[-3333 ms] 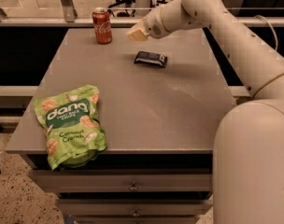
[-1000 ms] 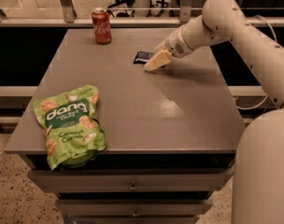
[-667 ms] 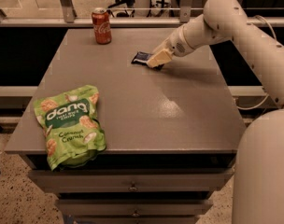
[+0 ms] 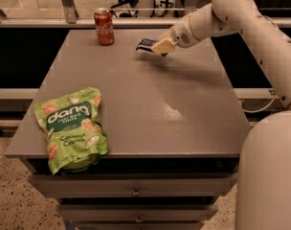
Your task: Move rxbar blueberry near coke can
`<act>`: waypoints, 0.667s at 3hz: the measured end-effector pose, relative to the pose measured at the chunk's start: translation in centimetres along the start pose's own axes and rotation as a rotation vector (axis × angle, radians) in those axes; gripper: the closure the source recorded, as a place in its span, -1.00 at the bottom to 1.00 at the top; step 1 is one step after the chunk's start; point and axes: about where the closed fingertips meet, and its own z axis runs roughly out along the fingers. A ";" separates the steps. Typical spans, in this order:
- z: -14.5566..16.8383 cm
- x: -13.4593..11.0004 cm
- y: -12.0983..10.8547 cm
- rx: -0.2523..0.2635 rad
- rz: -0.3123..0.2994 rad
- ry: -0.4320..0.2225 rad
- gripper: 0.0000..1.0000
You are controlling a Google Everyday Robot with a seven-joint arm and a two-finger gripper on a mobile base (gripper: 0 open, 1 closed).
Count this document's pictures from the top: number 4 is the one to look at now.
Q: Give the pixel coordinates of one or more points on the red coke can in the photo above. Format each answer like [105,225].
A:
[104,26]

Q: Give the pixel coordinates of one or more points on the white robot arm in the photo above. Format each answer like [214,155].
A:
[263,198]

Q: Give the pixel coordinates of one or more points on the metal glass railing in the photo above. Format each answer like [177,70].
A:
[82,13]

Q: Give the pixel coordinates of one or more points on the grey drawer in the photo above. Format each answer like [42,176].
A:
[133,185]
[136,213]

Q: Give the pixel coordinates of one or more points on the grey drawer cabinet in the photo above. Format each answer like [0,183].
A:
[162,115]

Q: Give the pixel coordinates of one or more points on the green dang chips bag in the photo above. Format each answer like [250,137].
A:
[71,125]

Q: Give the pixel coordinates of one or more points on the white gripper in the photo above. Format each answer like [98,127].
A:
[180,34]

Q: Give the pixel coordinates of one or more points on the blue rxbar blueberry bar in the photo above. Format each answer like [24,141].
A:
[146,45]

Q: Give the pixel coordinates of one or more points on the top grey drawer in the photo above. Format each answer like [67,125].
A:
[133,185]

